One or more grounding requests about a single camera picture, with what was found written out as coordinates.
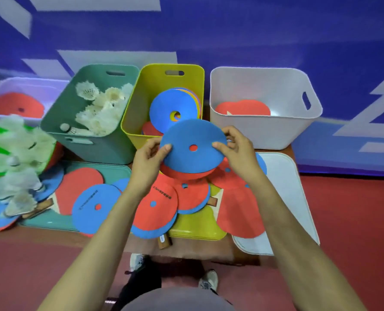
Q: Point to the white plastic lid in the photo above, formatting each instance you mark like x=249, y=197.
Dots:
x=285, y=184

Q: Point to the white plastic bin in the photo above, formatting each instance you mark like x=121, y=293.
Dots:
x=266, y=132

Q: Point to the yellow foam disc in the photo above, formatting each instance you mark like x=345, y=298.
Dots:
x=197, y=97

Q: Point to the yellow plastic lid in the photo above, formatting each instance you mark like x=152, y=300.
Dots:
x=198, y=225

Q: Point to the pile of white shuttlecocks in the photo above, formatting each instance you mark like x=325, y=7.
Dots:
x=101, y=113

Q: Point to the yellow plastic bin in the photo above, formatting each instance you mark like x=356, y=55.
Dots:
x=153, y=80

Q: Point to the teal plastic lid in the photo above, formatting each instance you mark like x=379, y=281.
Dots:
x=114, y=171

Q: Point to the person's left hand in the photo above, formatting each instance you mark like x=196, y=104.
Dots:
x=143, y=168

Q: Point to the person's left forearm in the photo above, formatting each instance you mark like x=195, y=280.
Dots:
x=98, y=252

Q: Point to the heap of white shuttlecocks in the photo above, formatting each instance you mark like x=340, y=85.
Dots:
x=17, y=158

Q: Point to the lavender plastic bin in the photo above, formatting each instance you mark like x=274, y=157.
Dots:
x=30, y=85

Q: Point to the person's shoe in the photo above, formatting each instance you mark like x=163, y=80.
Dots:
x=208, y=281
x=137, y=261

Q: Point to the person's right shoe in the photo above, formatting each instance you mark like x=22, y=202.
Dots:
x=208, y=281

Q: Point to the grey shirt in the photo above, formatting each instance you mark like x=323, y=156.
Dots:
x=175, y=301

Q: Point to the person's right thumb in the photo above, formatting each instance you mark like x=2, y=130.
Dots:
x=220, y=147

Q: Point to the person's right forearm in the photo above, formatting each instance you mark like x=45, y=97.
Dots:
x=295, y=249

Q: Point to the black trousers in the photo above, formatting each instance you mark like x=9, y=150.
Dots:
x=140, y=285

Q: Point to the person's left shoe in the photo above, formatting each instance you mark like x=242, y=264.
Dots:
x=137, y=261

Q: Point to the person's right hand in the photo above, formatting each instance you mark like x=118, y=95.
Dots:
x=243, y=160

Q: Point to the blue disc with yellow hole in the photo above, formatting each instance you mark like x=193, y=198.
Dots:
x=164, y=108

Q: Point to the person's left thumb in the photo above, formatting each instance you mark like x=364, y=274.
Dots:
x=163, y=151

